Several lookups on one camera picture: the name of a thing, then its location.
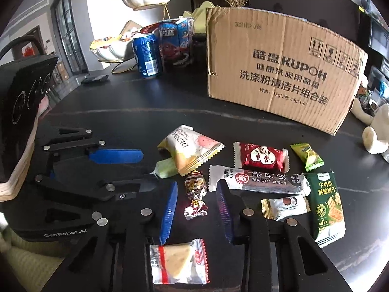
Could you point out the black television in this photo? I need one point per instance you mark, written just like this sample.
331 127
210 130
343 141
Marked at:
304 0

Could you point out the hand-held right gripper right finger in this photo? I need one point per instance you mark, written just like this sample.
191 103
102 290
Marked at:
225 213

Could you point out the pile of assorted snack packets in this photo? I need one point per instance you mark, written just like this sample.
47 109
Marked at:
106 41

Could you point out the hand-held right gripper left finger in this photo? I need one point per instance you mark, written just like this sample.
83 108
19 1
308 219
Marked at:
168 213

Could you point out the foil candy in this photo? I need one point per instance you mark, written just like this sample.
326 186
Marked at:
196 185

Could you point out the dark green biscuit packet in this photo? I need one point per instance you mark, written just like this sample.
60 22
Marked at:
326 210

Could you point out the light green snack packet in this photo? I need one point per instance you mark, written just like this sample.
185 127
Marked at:
165 168

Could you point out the dark remote control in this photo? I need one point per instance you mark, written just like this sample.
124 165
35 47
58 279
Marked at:
95 79

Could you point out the black cabinet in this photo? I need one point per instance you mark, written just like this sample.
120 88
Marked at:
376 36

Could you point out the person's cream clothing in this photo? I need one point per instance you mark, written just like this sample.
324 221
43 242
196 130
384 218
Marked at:
24 255

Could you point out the yellow-green bag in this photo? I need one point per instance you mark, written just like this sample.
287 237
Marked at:
202 13

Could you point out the blue red snack carton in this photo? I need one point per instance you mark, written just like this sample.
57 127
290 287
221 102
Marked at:
174 42

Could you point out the black framed glass door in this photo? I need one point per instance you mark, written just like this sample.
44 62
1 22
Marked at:
67 30

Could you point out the white tiered fruit bowl stand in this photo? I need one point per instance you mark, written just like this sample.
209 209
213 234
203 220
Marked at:
115 53

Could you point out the white grey snack bar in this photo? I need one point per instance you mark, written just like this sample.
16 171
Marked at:
258 181

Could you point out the clear red-striped pastry packet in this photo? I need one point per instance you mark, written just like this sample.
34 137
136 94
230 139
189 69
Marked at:
177 261

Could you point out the white plush toy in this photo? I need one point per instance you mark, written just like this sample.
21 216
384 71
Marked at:
376 137

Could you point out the small green candy packet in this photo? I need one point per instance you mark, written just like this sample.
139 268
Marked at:
308 157

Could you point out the small white gold-edged packet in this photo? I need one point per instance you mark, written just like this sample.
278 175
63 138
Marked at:
282 206

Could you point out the blue soda can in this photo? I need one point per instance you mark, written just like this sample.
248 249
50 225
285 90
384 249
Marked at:
147 54

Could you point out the tan cardboard piece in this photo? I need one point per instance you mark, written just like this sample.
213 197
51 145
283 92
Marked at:
130 27

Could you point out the brown cardboard box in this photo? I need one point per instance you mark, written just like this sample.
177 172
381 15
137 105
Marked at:
273 67

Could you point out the yellow pink snack packet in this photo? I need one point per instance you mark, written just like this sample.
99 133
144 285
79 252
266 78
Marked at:
191 149

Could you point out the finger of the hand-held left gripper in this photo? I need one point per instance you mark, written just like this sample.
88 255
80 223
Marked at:
115 156
127 187

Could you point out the person's left forearm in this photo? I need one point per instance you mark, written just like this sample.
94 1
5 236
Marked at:
18 170

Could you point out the red snack packet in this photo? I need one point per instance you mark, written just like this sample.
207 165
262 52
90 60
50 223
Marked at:
261 156

